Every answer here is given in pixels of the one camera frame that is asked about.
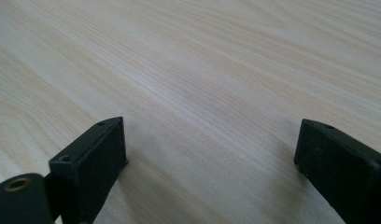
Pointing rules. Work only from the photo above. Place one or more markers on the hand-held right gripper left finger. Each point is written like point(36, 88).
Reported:
point(92, 165)

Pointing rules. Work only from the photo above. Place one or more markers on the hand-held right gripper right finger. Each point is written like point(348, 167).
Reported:
point(341, 168)

